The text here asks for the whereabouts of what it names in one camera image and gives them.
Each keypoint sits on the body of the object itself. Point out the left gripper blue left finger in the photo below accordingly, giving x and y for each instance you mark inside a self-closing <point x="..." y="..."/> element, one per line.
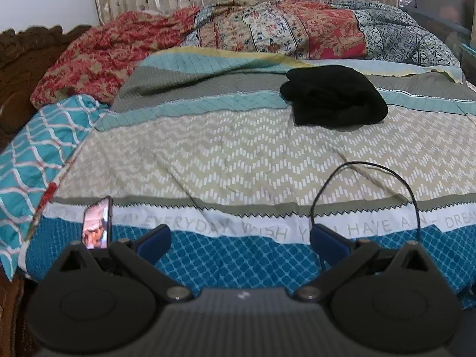
<point x="155" y="244"/>

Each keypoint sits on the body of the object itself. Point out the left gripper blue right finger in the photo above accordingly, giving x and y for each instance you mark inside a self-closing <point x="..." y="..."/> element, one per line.
<point x="328" y="245"/>

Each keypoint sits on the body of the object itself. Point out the black pants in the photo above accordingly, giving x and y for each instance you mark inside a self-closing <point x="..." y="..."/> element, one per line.
<point x="333" y="96"/>

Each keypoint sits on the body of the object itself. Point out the patterned bedsheet with text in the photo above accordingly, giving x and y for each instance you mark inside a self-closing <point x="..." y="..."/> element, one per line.
<point x="203" y="142"/>

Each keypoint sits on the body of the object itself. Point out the teal lattice pillow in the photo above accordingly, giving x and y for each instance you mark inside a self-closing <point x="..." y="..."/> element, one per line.
<point x="32" y="161"/>

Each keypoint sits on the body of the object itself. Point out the colourful patchwork quilt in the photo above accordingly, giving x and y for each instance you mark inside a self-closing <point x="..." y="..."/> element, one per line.
<point x="101" y="60"/>

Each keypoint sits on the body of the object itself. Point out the carved wooden headboard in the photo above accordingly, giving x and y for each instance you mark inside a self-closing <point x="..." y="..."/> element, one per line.
<point x="25" y="58"/>

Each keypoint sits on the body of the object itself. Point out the clear plastic storage bin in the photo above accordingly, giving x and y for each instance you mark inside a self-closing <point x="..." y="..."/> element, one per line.
<point x="453" y="22"/>

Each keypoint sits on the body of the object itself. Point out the black phone on mount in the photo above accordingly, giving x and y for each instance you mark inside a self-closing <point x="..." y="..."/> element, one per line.
<point x="97" y="223"/>

